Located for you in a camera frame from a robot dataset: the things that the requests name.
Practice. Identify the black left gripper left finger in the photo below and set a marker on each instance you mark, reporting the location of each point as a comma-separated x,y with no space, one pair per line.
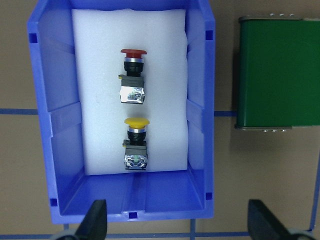
94,225

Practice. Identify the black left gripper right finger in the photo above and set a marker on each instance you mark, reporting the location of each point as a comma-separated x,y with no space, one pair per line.
262,224

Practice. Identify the yellow mushroom push button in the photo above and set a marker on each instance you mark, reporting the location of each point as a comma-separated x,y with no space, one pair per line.
136,150

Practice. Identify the red mushroom push button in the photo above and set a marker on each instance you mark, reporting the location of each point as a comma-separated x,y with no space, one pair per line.
132,89

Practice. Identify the blue left storage bin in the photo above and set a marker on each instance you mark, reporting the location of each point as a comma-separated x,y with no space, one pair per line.
132,196

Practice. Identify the green conveyor belt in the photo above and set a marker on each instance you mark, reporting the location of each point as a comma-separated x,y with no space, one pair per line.
279,73

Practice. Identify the white foam pad left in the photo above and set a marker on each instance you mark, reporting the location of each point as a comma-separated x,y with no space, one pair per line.
99,37

